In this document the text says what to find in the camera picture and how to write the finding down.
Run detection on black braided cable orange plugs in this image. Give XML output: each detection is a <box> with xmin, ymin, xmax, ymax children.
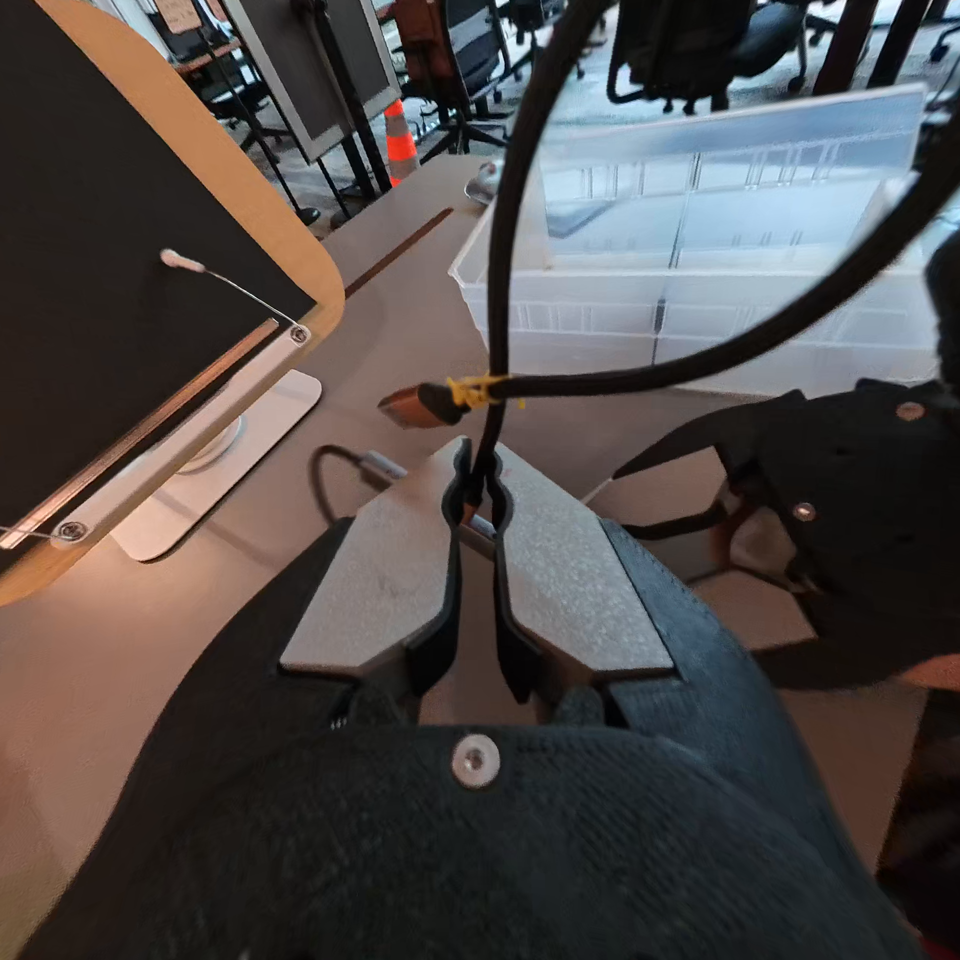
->
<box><xmin>377</xmin><ymin>0</ymin><xmax>960</xmax><ymax>543</ymax></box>

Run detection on thin steel tether wire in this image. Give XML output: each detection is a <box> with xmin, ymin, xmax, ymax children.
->
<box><xmin>159</xmin><ymin>249</ymin><xmax>310</xmax><ymax>345</ymax></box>

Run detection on black mesh office chair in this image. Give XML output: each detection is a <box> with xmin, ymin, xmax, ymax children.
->
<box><xmin>405</xmin><ymin>0</ymin><xmax>526</xmax><ymax>155</ymax></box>
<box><xmin>606</xmin><ymin>0</ymin><xmax>813</xmax><ymax>115</ymax></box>

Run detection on grey-framed board on tripod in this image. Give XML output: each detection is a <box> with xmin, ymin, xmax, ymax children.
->
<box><xmin>221</xmin><ymin>0</ymin><xmax>404</xmax><ymax>219</ymax></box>

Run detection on reddish brown bag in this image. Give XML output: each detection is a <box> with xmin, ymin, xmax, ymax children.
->
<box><xmin>393</xmin><ymin>0</ymin><xmax>459</xmax><ymax>84</ymax></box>

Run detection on short black cable grey plug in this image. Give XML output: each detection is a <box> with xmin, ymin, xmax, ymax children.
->
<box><xmin>311</xmin><ymin>444</ymin><xmax>410</xmax><ymax>526</ymax></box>

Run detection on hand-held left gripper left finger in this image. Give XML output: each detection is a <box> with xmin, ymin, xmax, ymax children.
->
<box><xmin>279</xmin><ymin>436</ymin><xmax>474</xmax><ymax>699</ymax></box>

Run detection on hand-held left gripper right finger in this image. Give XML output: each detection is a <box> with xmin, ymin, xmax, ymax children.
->
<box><xmin>483</xmin><ymin>442</ymin><xmax>676</xmax><ymax>705</ymax></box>

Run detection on clear plastic divided bin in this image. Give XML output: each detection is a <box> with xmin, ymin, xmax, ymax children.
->
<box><xmin>448</xmin><ymin>82</ymin><xmax>946</xmax><ymax>399</ymax></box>

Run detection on wood-framed screen on stand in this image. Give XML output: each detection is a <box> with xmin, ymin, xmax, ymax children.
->
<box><xmin>0</xmin><ymin>0</ymin><xmax>346</xmax><ymax>609</ymax></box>

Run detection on orange traffic cone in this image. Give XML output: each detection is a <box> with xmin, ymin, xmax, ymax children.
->
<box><xmin>382</xmin><ymin>99</ymin><xmax>421</xmax><ymax>189</ymax></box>

